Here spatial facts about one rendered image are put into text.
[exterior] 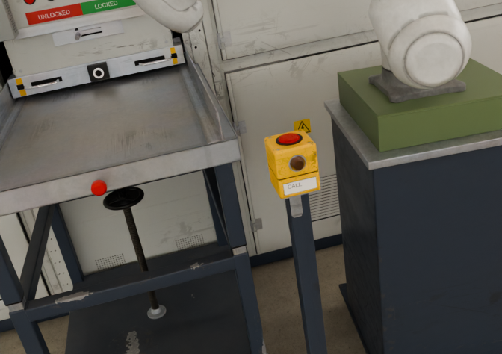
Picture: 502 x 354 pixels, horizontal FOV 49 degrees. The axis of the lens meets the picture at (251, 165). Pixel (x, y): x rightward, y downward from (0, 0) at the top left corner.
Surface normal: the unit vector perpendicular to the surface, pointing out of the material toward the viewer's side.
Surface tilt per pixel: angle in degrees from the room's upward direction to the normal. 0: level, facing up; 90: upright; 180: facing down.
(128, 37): 90
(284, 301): 0
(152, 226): 90
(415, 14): 77
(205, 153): 90
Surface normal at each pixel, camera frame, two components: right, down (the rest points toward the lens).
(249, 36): 0.22, 0.40
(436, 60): -0.09, 0.54
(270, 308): -0.15, -0.89
